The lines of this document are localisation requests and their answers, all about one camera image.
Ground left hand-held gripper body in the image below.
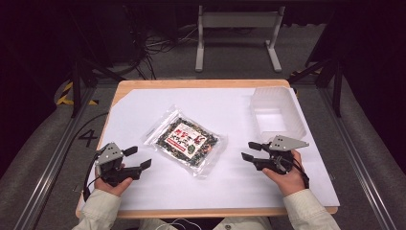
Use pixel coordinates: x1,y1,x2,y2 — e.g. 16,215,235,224
96,142,142,188

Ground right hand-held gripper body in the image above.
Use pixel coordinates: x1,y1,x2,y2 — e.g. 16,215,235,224
254,134,310,175

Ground clear plastic container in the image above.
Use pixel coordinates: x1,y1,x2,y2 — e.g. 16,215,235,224
249,85,307,144

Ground clear seaweed snack packet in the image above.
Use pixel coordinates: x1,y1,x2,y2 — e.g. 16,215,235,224
142,106,229,178

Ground person's left hand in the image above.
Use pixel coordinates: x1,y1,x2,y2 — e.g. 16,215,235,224
94,174,134,197

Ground person's right hand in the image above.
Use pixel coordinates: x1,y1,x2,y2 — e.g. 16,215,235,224
261,149,306,197

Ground white paper sheet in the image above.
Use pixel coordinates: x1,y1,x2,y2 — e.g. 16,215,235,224
83,87,341,212

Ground yellow black hazard tape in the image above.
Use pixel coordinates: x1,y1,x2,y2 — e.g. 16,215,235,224
56,80,99,106

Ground black metal stand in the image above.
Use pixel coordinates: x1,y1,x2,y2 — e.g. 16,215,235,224
70,56,126,119
287,57,345,118

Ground wooden table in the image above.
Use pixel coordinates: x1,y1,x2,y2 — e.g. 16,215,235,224
75,79,339,219

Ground white metal stand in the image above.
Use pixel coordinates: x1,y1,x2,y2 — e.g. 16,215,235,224
194,5,286,73

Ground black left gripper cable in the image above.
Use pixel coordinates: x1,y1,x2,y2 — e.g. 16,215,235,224
82,152,102,202

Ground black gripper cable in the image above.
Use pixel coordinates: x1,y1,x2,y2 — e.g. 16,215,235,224
288,155,310,190
82,152,102,202

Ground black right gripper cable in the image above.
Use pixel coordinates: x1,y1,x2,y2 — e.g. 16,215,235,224
288,155,310,190

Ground thin white cable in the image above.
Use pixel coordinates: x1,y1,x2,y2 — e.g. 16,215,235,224
152,218,203,230

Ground aluminium floor rail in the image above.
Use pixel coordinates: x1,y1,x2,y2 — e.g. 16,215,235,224
319,86,398,230
12,86,97,230

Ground black floor cable bundle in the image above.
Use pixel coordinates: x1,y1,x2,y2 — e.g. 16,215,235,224
125,6,200,81

